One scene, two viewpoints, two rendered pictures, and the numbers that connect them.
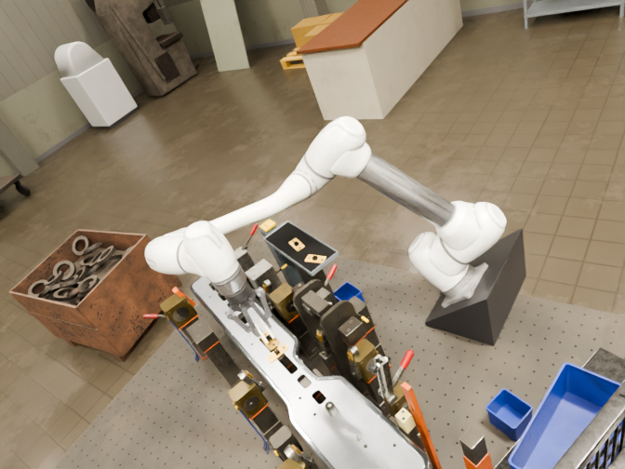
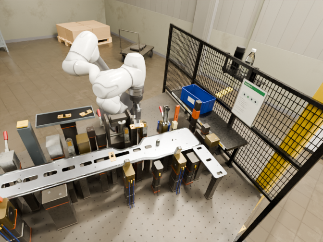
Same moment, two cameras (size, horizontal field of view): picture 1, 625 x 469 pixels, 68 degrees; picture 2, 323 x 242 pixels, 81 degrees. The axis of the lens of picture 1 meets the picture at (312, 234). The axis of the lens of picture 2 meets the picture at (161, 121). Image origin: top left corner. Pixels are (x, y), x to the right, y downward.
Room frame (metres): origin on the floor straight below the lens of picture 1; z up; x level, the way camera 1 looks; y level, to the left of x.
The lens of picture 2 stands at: (0.98, 1.17, 2.02)
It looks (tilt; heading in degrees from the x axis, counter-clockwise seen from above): 38 degrees down; 263
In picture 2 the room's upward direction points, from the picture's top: 7 degrees clockwise
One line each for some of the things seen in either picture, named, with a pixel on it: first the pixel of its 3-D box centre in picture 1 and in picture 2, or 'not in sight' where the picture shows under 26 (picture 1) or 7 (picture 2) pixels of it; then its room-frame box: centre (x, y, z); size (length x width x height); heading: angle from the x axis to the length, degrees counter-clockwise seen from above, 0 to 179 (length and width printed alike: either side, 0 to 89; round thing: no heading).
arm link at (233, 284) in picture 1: (229, 278); (135, 88); (1.02, 0.26, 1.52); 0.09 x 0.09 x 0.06
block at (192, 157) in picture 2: not in sight; (190, 170); (0.60, 0.28, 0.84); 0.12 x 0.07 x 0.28; 112
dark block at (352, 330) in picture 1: (365, 362); (133, 137); (1.05, 0.01, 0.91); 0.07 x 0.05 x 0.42; 112
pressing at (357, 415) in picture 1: (273, 352); (109, 158); (1.19, 0.31, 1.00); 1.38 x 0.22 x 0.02; 22
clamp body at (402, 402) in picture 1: (410, 418); (161, 137); (0.81, -0.05, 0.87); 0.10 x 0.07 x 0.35; 112
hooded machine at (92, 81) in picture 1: (94, 83); not in sight; (8.98, 2.44, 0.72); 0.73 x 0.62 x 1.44; 131
